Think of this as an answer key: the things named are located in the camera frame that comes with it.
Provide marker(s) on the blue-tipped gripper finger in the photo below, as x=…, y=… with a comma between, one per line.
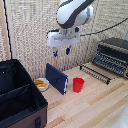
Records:
x=55, y=53
x=68, y=51

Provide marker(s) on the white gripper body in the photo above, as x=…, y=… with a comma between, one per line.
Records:
x=62, y=38

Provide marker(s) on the black fabric storage box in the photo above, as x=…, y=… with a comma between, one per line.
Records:
x=18, y=96

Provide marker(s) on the white bowl with yellow food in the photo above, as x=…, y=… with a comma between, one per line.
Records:
x=41, y=84

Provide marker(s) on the black toaster oven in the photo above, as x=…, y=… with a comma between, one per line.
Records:
x=112, y=55

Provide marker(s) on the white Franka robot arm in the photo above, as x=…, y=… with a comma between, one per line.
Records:
x=74, y=12

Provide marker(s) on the red plastic cup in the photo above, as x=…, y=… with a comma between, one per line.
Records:
x=78, y=84

